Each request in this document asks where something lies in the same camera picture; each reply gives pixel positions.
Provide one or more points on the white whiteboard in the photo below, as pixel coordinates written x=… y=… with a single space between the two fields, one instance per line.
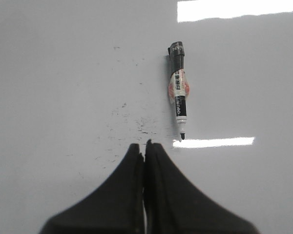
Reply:
x=80 y=80

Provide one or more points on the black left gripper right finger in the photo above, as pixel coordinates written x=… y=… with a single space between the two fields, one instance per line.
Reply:
x=175 y=206

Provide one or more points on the black white whiteboard marker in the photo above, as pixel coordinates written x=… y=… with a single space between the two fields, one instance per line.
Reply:
x=178 y=88

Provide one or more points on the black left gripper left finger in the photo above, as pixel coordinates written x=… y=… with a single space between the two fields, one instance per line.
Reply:
x=115 y=207

